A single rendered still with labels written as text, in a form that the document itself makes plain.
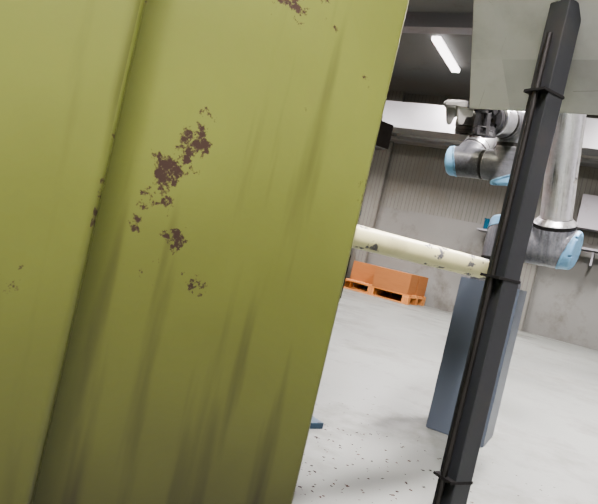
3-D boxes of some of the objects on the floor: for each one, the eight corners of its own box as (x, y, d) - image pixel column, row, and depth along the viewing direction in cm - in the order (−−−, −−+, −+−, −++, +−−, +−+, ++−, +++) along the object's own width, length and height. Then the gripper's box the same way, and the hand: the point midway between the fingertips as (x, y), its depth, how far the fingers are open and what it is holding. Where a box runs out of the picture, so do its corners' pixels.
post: (422, 610, 102) (564, 11, 100) (438, 625, 98) (585, 6, 97) (405, 613, 100) (550, 2, 98) (421, 629, 96) (571, -4, 95)
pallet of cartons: (424, 306, 1006) (431, 278, 1005) (408, 305, 923) (415, 275, 922) (354, 287, 1071) (360, 261, 1070) (333, 285, 988) (339, 257, 987)
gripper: (505, 138, 154) (456, 129, 140) (476, 137, 161) (427, 129, 147) (510, 105, 152) (461, 93, 139) (480, 106, 159) (431, 94, 146)
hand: (448, 100), depth 144 cm, fingers closed
